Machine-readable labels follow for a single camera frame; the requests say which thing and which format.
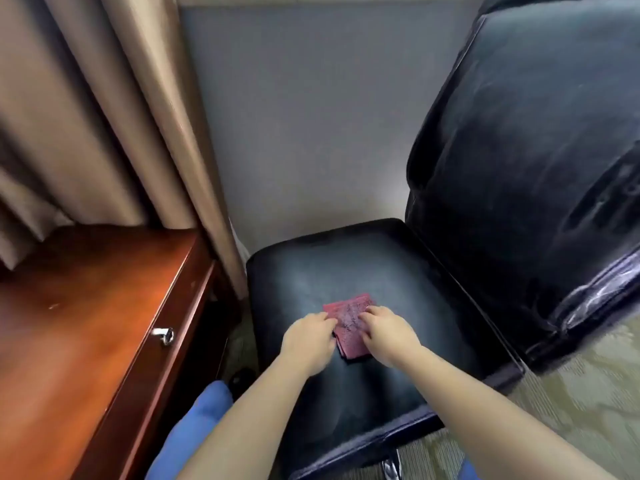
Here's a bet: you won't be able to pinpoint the person's right hand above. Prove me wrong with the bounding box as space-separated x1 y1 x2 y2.
357 305 423 368

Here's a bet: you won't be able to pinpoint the person's left hand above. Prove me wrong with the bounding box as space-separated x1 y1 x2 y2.
279 312 339 378

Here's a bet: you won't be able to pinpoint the pink cleaning cloth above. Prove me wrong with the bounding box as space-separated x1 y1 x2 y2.
322 293 379 363

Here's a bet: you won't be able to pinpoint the black leather chair backrest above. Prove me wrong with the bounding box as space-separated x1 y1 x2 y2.
405 0 640 373

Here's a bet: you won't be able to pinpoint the person's right forearm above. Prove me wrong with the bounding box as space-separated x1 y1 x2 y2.
399 344 619 480

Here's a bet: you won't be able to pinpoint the person's left forearm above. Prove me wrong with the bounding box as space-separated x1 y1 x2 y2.
177 352 321 480

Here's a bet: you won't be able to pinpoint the white sheer curtain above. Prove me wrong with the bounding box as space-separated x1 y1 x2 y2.
229 217 251 263

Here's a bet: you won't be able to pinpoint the blue trousers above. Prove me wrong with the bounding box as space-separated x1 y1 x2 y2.
145 379 481 480

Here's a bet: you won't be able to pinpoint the brown wooden nightstand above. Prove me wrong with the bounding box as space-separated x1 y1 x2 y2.
0 224 236 480

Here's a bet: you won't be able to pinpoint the beige curtain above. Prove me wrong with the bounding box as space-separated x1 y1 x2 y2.
0 0 249 301

